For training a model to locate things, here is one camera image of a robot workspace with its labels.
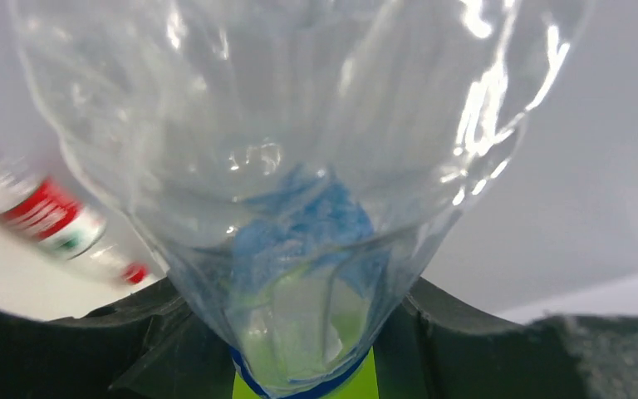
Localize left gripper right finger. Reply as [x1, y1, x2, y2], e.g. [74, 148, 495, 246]
[373, 279, 638, 398]

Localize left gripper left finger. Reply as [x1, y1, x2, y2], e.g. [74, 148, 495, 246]
[0, 280, 235, 398]

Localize blue label bottle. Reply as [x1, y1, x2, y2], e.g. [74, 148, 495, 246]
[9, 1, 591, 398]

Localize green plastic bin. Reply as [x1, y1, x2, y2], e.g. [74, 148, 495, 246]
[229, 347, 379, 399]

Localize red label clear bottle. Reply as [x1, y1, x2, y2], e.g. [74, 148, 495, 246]
[0, 160, 150, 286]

